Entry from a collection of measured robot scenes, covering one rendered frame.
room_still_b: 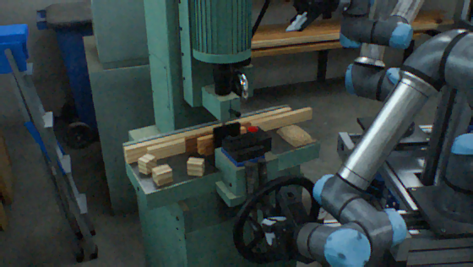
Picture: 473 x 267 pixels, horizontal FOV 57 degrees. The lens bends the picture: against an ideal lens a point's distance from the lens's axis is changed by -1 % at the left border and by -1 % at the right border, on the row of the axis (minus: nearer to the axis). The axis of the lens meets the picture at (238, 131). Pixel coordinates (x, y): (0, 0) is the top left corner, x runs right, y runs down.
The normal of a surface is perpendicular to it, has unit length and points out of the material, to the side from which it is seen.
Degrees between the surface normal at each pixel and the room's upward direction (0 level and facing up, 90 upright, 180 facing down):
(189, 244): 90
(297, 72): 90
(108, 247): 0
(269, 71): 90
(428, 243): 90
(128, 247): 0
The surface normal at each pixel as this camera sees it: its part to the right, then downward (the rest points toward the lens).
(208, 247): 0.47, 0.42
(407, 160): 0.00, -0.88
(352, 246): 0.40, -0.07
